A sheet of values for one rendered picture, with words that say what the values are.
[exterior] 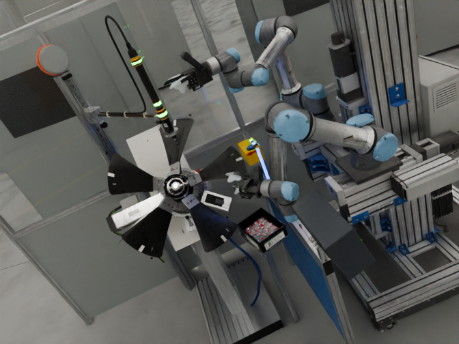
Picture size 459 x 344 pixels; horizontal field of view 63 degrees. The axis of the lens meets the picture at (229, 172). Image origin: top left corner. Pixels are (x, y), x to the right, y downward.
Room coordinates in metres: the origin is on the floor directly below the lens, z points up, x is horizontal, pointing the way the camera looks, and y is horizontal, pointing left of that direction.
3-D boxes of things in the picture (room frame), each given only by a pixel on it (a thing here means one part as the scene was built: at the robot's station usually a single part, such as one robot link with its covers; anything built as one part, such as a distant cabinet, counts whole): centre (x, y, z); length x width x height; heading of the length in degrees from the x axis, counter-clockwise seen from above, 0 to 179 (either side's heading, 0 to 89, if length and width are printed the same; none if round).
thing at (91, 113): (2.12, 0.57, 1.54); 0.10 x 0.07 x 0.08; 39
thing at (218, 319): (1.82, 0.32, 0.04); 0.62 x 0.46 x 0.08; 4
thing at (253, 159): (1.95, -0.17, 1.02); 0.16 x 0.10 x 0.11; 4
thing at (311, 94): (1.91, -0.60, 1.20); 0.13 x 0.12 x 0.14; 40
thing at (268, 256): (1.53, -0.01, 0.40); 0.03 x 0.03 x 0.80; 19
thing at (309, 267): (1.56, -0.19, 0.45); 0.82 x 0.01 x 0.66; 4
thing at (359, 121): (1.40, -0.61, 1.20); 0.13 x 0.12 x 0.14; 2
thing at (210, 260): (1.73, 0.31, 0.46); 0.09 x 0.04 x 0.91; 94
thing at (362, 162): (1.40, -0.61, 1.09); 0.15 x 0.15 x 0.10
